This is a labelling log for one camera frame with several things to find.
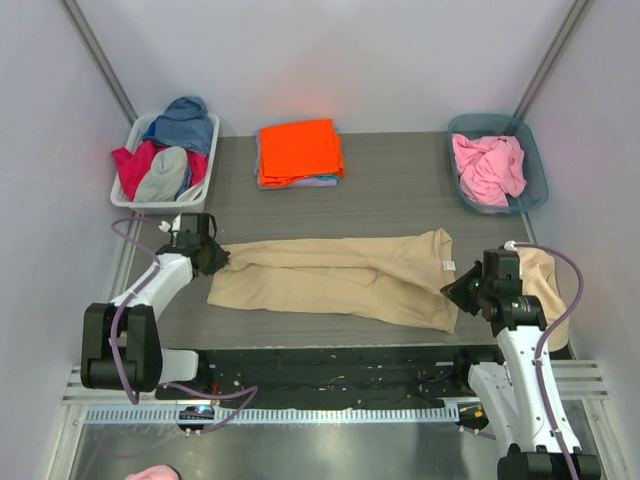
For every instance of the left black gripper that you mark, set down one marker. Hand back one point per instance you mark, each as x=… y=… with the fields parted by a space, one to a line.
x=204 y=255

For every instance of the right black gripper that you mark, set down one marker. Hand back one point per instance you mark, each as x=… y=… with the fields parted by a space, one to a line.
x=470 y=288

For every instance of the beige t shirt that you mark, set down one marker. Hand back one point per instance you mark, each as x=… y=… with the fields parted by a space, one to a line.
x=397 y=280

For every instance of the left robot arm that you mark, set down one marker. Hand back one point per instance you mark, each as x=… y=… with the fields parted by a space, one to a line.
x=121 y=348

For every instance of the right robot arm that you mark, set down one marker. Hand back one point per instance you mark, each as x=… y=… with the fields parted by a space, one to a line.
x=519 y=392

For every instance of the beige bucket hat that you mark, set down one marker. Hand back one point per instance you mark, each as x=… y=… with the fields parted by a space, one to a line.
x=537 y=272

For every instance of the grey garment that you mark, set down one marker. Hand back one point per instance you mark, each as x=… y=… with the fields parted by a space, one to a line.
x=168 y=177

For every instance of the magenta garment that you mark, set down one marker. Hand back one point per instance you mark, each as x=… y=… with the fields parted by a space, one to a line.
x=131 y=167

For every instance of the teal plastic basin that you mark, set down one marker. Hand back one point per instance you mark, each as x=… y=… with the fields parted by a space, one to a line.
x=477 y=125

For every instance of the blue patterned garment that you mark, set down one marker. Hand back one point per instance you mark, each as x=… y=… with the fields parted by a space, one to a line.
x=184 y=123

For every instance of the pink crumpled t shirt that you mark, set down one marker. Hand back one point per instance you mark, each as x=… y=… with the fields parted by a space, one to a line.
x=490 y=169

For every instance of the orange folded t shirt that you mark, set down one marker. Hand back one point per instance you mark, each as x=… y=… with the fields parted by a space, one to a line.
x=297 y=150

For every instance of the pink object bottom edge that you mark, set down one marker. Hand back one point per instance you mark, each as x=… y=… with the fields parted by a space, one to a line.
x=158 y=472

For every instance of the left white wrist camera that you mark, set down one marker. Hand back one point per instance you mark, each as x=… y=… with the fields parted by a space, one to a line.
x=171 y=227

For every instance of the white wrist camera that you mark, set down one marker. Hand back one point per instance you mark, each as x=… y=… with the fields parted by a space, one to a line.
x=511 y=246
x=171 y=227

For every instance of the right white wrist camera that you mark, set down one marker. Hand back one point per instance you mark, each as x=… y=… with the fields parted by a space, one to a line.
x=511 y=246

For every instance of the aluminium rail frame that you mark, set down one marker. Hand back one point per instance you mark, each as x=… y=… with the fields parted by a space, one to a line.
x=575 y=379

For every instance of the white slotted cable duct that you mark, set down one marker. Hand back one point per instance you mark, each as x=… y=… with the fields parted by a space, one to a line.
x=200 y=415

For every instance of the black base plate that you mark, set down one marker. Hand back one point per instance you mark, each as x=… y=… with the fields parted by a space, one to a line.
x=372 y=378

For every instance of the left aluminium corner post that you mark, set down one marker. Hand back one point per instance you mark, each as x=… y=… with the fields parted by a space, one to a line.
x=89 y=40

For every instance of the aluminium corner post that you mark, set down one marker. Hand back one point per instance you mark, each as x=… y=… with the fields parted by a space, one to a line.
x=575 y=15
x=89 y=40

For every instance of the right aluminium corner post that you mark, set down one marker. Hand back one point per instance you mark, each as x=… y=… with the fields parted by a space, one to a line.
x=575 y=15

